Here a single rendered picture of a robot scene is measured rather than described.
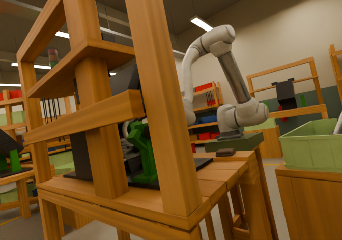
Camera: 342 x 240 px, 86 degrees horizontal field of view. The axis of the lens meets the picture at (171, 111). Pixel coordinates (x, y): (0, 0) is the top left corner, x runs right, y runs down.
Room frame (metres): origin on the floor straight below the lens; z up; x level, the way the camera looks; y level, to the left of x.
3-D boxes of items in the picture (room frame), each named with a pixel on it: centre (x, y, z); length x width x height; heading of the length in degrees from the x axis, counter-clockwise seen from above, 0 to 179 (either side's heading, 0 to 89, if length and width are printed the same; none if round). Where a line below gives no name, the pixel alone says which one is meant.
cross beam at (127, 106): (0.98, 0.60, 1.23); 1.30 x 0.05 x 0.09; 51
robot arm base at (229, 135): (1.53, -0.43, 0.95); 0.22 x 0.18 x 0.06; 60
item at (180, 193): (1.04, 0.56, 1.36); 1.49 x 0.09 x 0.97; 51
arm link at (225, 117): (1.52, -0.45, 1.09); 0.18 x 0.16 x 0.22; 47
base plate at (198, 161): (1.27, 0.37, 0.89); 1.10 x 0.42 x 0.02; 51
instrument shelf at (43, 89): (1.07, 0.53, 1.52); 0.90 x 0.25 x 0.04; 51
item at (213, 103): (7.19, -0.54, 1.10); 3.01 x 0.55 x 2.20; 52
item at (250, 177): (1.49, 0.19, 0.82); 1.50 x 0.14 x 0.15; 51
